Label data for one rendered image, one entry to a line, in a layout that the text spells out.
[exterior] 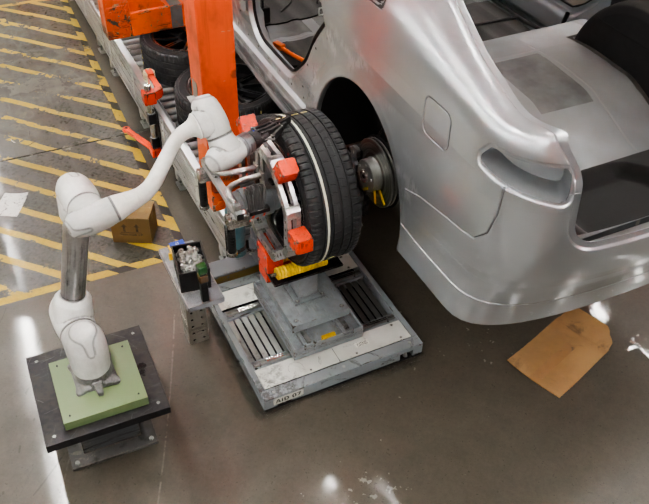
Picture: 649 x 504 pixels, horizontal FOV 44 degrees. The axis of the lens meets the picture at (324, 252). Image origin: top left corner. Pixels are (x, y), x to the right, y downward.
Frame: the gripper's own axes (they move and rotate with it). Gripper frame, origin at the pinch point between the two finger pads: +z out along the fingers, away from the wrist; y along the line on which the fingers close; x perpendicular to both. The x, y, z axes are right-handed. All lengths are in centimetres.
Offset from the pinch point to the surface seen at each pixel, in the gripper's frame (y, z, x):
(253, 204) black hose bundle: 8.4, -29.2, -21.3
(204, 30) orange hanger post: -39.5, -1.8, 29.8
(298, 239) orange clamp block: 26.0, -23.3, -33.9
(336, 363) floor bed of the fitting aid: 30, -5, -115
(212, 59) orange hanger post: -39.6, 0.8, 16.3
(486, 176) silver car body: 98, -11, 16
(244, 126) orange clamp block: -21.2, -1.8, -8.1
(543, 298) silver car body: 118, 5, -36
